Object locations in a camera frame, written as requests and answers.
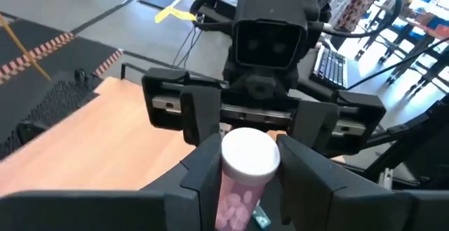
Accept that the silver aluminium bracket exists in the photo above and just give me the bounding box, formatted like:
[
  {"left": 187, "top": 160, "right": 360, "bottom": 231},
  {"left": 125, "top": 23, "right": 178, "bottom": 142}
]
[{"left": 377, "top": 167, "right": 394, "bottom": 190}]

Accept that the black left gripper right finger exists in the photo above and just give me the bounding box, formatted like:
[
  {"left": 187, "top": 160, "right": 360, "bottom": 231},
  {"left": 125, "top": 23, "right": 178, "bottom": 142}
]
[{"left": 276, "top": 133, "right": 449, "bottom": 231}]

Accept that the pink pill bottle white cap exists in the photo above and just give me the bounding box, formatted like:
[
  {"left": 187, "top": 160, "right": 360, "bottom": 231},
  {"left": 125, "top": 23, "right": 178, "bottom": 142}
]
[{"left": 214, "top": 127, "right": 281, "bottom": 231}]

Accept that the yellow hanging cable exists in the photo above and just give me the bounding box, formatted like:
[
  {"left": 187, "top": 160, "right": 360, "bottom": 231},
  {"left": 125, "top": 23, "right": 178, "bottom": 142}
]
[{"left": 0, "top": 13, "right": 53, "bottom": 83}]

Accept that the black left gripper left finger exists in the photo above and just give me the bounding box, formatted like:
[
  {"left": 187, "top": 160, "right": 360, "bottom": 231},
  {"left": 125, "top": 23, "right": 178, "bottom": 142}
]
[{"left": 0, "top": 133, "right": 224, "bottom": 231}]

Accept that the patterned cloth cover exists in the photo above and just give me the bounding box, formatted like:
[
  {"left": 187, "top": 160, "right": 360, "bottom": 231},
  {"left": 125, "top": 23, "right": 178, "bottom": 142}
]
[{"left": 329, "top": 0, "right": 390, "bottom": 32}]

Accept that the black computer keyboard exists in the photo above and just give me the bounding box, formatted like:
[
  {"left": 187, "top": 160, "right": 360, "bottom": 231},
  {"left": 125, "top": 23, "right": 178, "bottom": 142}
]
[{"left": 310, "top": 44, "right": 351, "bottom": 91}]

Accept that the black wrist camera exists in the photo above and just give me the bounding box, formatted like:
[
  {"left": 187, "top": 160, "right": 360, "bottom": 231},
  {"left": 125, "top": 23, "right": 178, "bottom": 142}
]
[{"left": 232, "top": 0, "right": 310, "bottom": 70}]

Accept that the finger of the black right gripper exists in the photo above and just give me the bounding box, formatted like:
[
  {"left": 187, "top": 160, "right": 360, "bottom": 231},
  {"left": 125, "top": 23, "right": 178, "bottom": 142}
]
[
  {"left": 287, "top": 100, "right": 340, "bottom": 154},
  {"left": 180, "top": 83, "right": 222, "bottom": 147}
]

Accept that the black perforated panel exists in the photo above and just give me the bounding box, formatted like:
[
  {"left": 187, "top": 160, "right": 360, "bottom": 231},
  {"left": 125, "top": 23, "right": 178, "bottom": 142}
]
[{"left": 0, "top": 78, "right": 101, "bottom": 160}]

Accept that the yellow tape piece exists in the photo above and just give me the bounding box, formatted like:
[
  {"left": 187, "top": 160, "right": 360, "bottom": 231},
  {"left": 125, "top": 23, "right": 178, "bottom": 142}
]
[{"left": 154, "top": 5, "right": 197, "bottom": 24}]

